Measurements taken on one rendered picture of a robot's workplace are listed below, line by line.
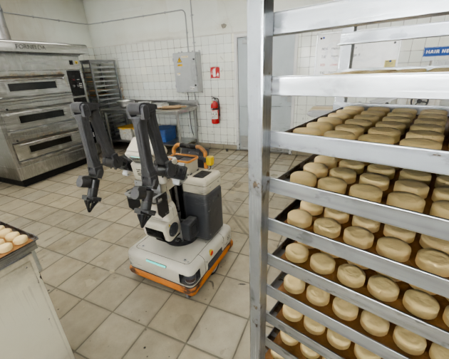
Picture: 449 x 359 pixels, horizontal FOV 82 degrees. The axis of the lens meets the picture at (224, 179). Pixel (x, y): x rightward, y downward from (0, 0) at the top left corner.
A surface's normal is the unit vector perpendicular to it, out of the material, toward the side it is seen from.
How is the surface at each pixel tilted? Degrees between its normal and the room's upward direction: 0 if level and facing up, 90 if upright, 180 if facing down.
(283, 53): 90
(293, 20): 90
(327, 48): 90
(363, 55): 90
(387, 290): 0
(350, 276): 0
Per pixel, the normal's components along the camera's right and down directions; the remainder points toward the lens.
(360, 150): -0.63, 0.33
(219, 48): -0.40, 0.37
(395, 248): -0.04, -0.92
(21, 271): 0.89, 0.14
